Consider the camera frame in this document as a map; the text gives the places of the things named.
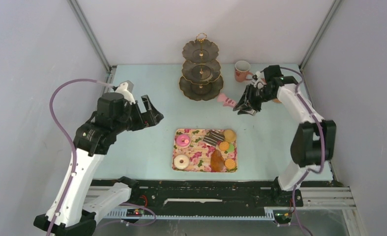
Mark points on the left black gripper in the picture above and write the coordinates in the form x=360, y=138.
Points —
x=150, y=118

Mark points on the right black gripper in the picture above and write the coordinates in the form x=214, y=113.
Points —
x=246, y=101

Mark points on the pink handled tongs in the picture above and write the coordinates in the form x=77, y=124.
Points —
x=227, y=102

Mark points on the pink frosted donut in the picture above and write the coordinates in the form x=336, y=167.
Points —
x=183, y=141

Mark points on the white donut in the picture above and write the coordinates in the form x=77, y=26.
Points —
x=181, y=162

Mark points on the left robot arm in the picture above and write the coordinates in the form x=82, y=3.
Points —
x=69, y=215

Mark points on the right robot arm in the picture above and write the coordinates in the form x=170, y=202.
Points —
x=314, y=140

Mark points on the pink mug near stand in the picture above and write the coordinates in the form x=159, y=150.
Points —
x=242, y=71

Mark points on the yellow round cookie top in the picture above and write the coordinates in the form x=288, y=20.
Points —
x=230, y=135

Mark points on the floral serving tray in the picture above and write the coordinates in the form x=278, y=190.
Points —
x=199, y=152

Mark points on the green macaron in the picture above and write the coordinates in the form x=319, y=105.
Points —
x=231, y=148

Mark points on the chocolate layered cake slice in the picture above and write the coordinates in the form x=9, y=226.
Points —
x=213, y=138

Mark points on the three-tier dark cake stand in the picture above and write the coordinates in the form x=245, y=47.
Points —
x=201, y=78

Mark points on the orange round biscuit middle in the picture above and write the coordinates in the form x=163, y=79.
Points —
x=224, y=146

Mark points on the orange round biscuit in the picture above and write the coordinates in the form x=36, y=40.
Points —
x=224, y=146
x=230, y=164

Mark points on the orange round biscuit bottom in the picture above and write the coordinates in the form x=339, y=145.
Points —
x=230, y=164

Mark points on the brown croissant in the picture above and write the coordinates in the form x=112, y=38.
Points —
x=216, y=161

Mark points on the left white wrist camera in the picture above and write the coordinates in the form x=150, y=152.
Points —
x=125, y=88

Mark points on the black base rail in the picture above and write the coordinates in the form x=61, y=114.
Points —
x=232, y=199

